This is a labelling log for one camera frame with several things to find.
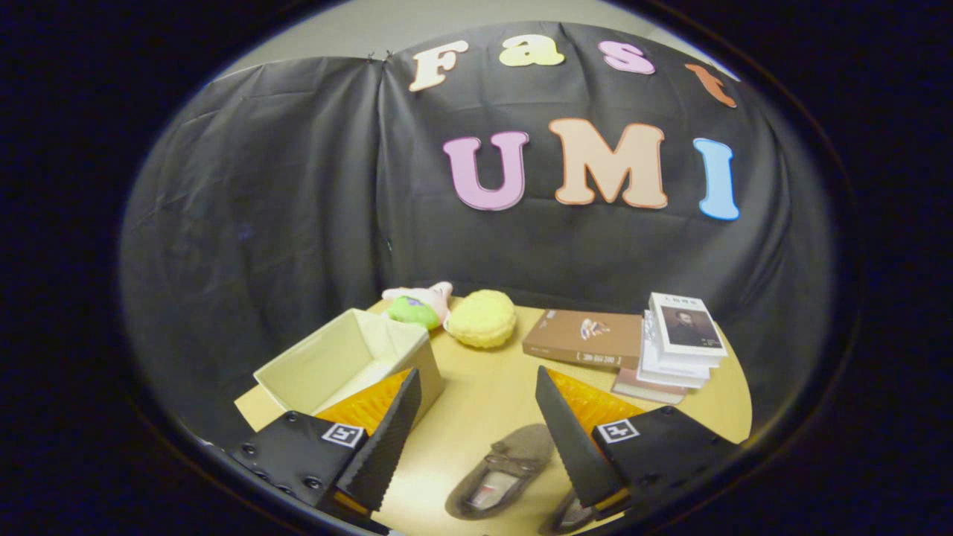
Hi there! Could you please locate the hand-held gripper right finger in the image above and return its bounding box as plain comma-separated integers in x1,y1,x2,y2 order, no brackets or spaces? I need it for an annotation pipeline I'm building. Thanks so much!
535,365,740,515

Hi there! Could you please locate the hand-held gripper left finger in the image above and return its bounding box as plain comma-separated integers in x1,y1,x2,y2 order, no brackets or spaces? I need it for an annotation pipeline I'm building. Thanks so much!
226,368,423,518

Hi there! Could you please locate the brown fuzzy slipper shoe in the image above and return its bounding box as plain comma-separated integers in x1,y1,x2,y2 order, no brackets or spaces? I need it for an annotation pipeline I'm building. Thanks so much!
444,423,556,521
547,488,598,535

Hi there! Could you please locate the beige fabric storage box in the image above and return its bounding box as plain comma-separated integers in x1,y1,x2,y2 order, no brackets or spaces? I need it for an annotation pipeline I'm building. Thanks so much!
253,307,446,434

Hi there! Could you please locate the pale pink book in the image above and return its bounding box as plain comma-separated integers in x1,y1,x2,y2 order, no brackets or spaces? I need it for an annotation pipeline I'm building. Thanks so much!
611,368,687,407

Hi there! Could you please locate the brown book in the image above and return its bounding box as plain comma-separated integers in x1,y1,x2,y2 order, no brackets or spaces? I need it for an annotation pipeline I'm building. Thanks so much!
521,308,644,371

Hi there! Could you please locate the plain white book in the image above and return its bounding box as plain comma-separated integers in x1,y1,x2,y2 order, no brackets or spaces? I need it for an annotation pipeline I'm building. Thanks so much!
636,310,720,390

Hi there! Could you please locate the pink and green plush toy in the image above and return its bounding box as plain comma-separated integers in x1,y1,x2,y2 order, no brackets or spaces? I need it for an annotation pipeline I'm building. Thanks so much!
381,281,454,331

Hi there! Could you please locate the yellow plush bun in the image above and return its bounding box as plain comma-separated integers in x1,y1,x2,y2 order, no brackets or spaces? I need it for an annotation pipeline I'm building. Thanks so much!
445,289,517,350

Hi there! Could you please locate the black backdrop cloth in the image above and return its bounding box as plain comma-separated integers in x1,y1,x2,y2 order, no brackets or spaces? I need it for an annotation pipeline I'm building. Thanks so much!
119,21,836,449

